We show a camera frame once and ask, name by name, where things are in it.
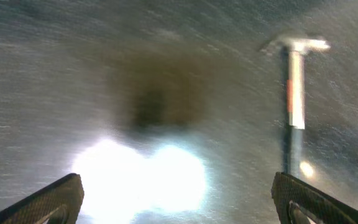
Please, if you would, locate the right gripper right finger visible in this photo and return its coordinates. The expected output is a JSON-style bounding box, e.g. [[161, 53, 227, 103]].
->
[[270, 171, 358, 224]]

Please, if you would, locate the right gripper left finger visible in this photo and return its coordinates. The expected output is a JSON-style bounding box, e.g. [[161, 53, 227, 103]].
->
[[0, 172, 85, 224]]

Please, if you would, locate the hammer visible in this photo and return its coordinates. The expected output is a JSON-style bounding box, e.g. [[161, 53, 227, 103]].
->
[[259, 32, 332, 179]]

